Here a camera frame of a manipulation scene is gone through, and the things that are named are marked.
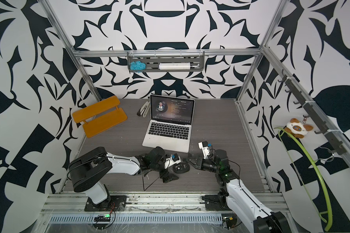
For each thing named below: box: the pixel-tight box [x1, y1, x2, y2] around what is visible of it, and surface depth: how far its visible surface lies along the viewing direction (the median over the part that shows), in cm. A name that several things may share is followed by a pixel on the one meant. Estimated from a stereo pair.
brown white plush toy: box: [284, 117, 314, 139], surface depth 61 cm
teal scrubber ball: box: [129, 60, 147, 74], surface depth 93 cm
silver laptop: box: [141, 94, 195, 153], surface depth 101 cm
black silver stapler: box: [136, 100, 150, 118], surface depth 113 cm
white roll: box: [158, 62, 191, 70], surface depth 91 cm
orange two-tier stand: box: [71, 95, 128, 138], surface depth 104 cm
